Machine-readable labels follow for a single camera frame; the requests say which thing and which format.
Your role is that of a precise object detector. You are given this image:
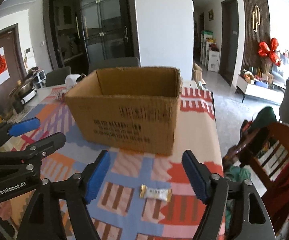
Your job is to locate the white gold candy bar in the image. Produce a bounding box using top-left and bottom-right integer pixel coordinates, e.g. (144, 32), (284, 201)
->
(140, 184), (172, 202)

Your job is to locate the electric cooking pot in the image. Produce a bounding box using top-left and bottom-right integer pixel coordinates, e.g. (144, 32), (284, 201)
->
(8, 77), (37, 114)

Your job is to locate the red wooden chair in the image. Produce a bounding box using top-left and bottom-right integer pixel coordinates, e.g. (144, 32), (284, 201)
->
(222, 122), (289, 232)

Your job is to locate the floral tissue pack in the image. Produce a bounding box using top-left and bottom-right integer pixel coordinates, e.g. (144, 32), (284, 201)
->
(57, 74), (86, 101)

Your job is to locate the brown cardboard box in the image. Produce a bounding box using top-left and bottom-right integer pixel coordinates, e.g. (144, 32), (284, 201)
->
(65, 67), (181, 156)

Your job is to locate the white low cabinet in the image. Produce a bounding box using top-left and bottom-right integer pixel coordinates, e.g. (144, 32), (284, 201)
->
(235, 76), (284, 105)

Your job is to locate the black glass door cabinet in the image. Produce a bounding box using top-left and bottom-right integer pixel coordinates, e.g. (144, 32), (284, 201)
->
(42, 0), (135, 74)

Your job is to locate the white shelf unit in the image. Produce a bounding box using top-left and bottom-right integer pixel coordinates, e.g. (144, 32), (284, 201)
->
(200, 30), (220, 72)

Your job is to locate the red bow decoration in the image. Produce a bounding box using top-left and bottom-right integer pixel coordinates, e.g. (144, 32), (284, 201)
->
(258, 37), (282, 67)

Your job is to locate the gold wall ornament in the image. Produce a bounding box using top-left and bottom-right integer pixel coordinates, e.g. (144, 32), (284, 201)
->
(252, 5), (260, 33)

